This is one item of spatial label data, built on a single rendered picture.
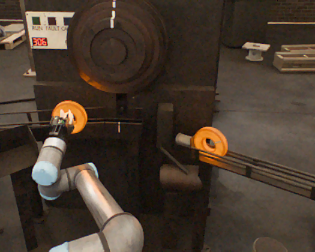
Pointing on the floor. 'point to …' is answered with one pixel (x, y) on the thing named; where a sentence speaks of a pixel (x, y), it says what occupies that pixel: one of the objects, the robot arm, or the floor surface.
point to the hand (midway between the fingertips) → (69, 113)
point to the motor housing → (170, 174)
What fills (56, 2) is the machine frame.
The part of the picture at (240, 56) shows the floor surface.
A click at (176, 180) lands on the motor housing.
